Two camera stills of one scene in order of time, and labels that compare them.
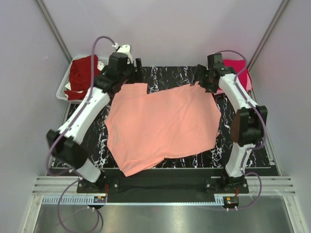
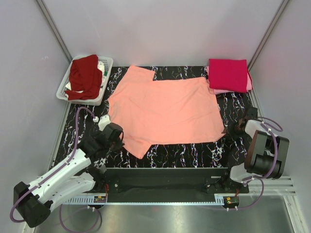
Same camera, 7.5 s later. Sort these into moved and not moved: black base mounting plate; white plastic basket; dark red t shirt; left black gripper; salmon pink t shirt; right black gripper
Moved: left black gripper; salmon pink t shirt; right black gripper
Not moved: white plastic basket; dark red t shirt; black base mounting plate
